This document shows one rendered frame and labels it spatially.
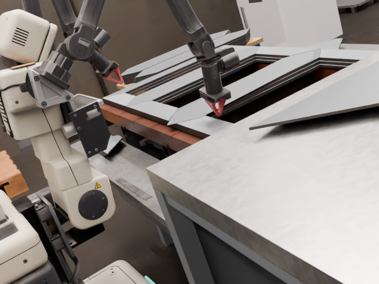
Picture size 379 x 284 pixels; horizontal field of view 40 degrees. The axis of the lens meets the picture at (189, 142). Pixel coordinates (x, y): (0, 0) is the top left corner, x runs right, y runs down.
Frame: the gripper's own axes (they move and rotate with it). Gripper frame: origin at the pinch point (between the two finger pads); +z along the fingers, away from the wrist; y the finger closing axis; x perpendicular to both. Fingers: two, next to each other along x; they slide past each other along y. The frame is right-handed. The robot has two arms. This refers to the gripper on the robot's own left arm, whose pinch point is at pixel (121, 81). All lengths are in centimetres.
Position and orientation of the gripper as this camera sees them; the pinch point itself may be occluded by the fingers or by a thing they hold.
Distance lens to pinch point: 211.1
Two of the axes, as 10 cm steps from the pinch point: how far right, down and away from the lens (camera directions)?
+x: -5.9, 7.8, -1.9
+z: 6.4, 6.0, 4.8
